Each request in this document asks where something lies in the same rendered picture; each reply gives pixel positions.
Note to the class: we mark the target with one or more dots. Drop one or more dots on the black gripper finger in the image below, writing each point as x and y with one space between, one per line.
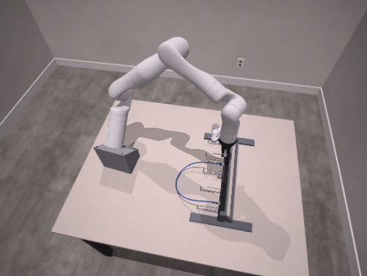
224 153

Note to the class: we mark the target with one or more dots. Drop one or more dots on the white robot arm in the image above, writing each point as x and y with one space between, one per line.
169 56

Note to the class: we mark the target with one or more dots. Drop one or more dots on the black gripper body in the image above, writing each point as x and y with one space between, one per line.
225 145

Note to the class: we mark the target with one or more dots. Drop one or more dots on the dark grey rack frame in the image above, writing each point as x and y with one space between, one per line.
223 220

